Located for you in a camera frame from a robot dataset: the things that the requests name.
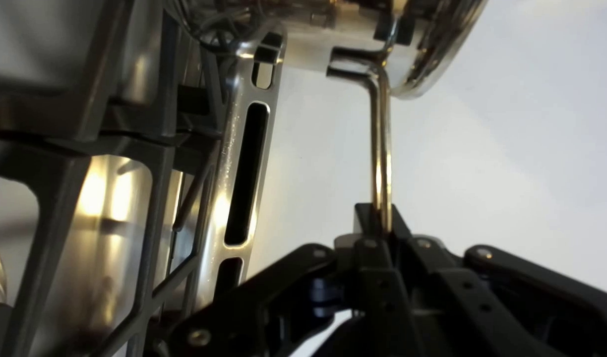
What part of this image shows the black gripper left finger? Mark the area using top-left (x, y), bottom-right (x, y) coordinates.
top-left (166, 204), bottom-right (411, 357)

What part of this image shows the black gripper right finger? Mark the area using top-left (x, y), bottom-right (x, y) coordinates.
top-left (382, 206), bottom-right (607, 357)

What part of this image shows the silver pot with handles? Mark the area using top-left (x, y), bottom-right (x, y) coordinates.
top-left (164, 0), bottom-right (491, 234)

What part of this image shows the stainless steel stove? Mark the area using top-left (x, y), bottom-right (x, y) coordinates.
top-left (0, 0), bottom-right (290, 357)

